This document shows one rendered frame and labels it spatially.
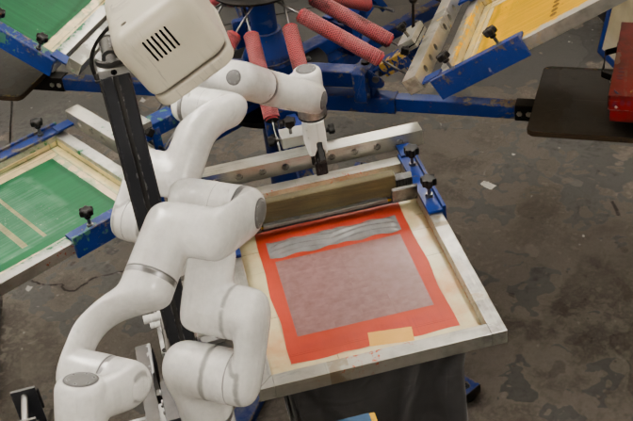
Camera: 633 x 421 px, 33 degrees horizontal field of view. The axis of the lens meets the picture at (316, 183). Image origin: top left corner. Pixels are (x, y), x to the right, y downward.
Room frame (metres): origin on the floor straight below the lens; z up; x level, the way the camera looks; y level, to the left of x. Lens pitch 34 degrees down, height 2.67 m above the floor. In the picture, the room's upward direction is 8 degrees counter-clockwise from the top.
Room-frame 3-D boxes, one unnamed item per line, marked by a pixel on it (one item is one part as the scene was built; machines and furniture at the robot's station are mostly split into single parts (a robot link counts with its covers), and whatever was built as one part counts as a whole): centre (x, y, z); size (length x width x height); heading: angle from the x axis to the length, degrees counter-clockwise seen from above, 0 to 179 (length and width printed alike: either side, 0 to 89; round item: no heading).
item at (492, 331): (2.12, -0.04, 0.97); 0.79 x 0.58 x 0.04; 8
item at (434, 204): (2.39, -0.29, 0.98); 0.30 x 0.05 x 0.07; 8
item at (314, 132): (2.34, -0.01, 1.25); 0.10 x 0.07 x 0.11; 8
